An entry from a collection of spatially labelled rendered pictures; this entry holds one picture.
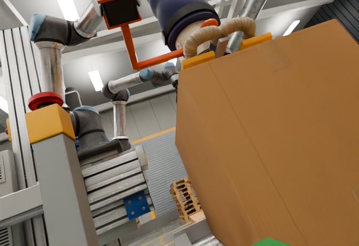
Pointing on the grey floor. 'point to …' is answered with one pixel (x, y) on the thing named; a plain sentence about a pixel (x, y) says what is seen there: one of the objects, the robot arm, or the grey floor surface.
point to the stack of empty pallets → (185, 197)
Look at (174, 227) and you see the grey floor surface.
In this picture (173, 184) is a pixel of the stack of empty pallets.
